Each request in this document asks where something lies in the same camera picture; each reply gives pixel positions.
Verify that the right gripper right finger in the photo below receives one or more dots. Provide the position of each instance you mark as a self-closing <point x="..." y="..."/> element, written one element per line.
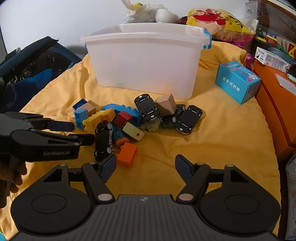
<point x="195" y="177"/>

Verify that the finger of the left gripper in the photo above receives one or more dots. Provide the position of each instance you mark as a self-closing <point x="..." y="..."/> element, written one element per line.
<point x="41" y="123"/>
<point x="49" y="139"/>

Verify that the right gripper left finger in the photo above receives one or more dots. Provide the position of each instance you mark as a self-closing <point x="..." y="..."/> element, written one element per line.
<point x="95" y="176"/>

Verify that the tan wooden cube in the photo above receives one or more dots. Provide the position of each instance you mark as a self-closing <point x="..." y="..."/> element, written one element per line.
<point x="166" y="104"/>

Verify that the person's left hand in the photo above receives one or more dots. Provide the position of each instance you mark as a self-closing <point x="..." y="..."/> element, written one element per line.
<point x="14" y="176"/>

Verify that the yellow toy brick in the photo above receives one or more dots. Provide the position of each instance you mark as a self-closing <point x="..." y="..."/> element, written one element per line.
<point x="91" y="122"/>

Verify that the small blue toy brick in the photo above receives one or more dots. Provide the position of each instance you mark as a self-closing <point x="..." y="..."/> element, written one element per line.
<point x="80" y="113"/>

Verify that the small tan cube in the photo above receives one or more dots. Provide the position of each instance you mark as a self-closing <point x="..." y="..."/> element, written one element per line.
<point x="89" y="108"/>

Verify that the orange toy brick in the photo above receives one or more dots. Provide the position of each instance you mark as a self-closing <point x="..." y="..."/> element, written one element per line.
<point x="126" y="155"/>

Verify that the teal orange toy figure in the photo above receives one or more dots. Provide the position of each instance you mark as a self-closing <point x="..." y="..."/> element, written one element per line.
<point x="118" y="136"/>

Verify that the red toy block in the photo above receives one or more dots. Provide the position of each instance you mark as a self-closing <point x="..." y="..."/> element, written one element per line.
<point x="122" y="118"/>

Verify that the cream block with hole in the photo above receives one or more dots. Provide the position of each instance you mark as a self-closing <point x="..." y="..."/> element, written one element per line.
<point x="133" y="131"/>

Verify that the dark blue bag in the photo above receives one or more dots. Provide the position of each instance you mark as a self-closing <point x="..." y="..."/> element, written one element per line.
<point x="25" y="72"/>

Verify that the yellow quilted cloth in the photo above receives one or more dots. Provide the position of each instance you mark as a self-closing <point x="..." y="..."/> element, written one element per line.
<point x="228" y="132"/>

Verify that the large blue toy brick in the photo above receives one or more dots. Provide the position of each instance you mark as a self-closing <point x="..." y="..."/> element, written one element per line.
<point x="136" y="117"/>

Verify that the dark green toy car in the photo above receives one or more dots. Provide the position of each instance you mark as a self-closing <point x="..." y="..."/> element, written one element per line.
<point x="169" y="121"/>

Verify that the green dinosaur toy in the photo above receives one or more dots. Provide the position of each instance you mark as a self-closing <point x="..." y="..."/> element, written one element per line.
<point x="151" y="126"/>

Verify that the upside-down black toy car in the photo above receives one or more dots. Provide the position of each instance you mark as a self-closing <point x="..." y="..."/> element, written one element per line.
<point x="147" y="107"/>

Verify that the teal cardboard box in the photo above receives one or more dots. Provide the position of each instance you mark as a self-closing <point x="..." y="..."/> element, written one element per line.
<point x="237" y="81"/>

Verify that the orange cabinet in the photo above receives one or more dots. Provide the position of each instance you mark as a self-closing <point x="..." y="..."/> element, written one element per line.
<point x="278" y="106"/>

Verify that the translucent white plastic bin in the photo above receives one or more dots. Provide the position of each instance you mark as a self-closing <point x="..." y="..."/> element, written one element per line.
<point x="160" y="58"/>

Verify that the white printed carton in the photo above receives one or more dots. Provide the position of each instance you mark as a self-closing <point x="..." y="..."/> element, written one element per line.
<point x="272" y="60"/>

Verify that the white plastic bag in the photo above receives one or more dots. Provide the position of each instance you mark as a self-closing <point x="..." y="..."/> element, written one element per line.
<point x="141" y="13"/>

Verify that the yellow red snack bag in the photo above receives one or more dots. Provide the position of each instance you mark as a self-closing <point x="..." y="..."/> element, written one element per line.
<point x="222" y="25"/>

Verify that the colourful wooden toy set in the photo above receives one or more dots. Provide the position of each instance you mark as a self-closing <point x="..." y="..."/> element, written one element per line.
<point x="276" y="40"/>

